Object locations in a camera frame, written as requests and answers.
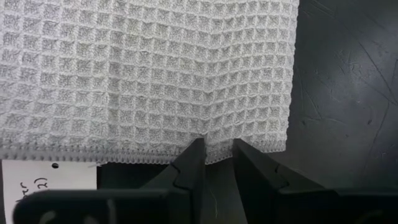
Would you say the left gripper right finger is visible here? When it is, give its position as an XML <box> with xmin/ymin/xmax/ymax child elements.
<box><xmin>233</xmin><ymin>138</ymin><xmax>326</xmax><ymax>224</ymax></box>

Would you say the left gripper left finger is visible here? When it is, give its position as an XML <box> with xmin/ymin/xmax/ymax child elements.
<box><xmin>141</xmin><ymin>138</ymin><xmax>206</xmax><ymax>224</ymax></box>

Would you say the white waffle microfiber towel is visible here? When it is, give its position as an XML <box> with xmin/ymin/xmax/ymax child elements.
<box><xmin>0</xmin><ymin>0</ymin><xmax>300</xmax><ymax>166</ymax></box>

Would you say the white handwritten paper label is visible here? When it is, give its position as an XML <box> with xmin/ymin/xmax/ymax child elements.
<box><xmin>1</xmin><ymin>159</ymin><xmax>98</xmax><ymax>224</ymax></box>

